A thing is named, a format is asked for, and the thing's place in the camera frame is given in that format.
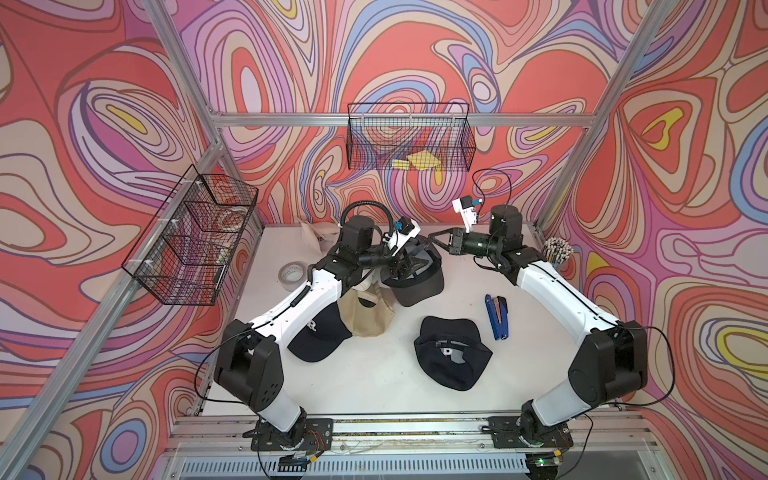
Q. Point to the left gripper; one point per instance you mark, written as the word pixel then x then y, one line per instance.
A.
pixel 395 266

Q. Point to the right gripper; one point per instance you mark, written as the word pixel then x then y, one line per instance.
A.
pixel 456 238

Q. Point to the dark grey baseball cap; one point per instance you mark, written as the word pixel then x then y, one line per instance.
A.
pixel 427 283

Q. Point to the tan khaki baseball cap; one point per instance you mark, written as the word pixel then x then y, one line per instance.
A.
pixel 366 313

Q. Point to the cream baseball cap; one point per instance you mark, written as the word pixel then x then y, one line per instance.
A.
pixel 319 237

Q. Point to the black cap with white logo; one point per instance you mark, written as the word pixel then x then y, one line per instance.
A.
pixel 321 336

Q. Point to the light beige baseball cap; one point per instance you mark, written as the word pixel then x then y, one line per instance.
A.
pixel 371 278

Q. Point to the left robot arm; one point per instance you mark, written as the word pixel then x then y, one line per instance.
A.
pixel 249 361

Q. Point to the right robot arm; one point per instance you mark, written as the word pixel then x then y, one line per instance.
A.
pixel 611 359

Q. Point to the black cap upside down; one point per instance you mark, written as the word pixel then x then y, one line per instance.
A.
pixel 451 352

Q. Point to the blue tool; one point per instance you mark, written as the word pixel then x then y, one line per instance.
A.
pixel 497 310

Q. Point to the cup of pencils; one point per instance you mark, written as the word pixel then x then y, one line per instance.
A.
pixel 557 251

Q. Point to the clear tape roll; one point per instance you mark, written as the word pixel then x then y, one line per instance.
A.
pixel 292 274

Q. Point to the black wire basket back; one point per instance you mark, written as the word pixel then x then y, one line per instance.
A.
pixel 378 132

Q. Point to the black wire basket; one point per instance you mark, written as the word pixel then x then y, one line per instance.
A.
pixel 378 132
pixel 184 255

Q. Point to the black wire basket left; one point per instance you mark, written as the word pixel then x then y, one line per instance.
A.
pixel 184 255

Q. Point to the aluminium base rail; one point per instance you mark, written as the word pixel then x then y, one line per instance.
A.
pixel 473 445

